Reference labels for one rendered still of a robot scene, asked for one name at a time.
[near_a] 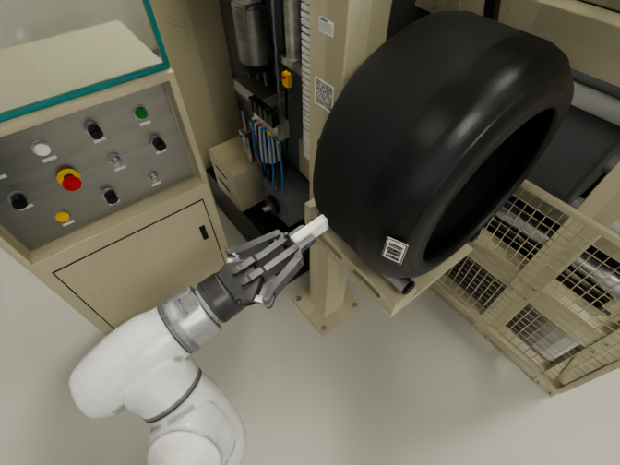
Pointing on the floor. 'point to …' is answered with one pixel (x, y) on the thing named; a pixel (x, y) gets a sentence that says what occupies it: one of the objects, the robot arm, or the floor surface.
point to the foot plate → (328, 315)
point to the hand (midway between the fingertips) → (310, 232)
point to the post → (339, 46)
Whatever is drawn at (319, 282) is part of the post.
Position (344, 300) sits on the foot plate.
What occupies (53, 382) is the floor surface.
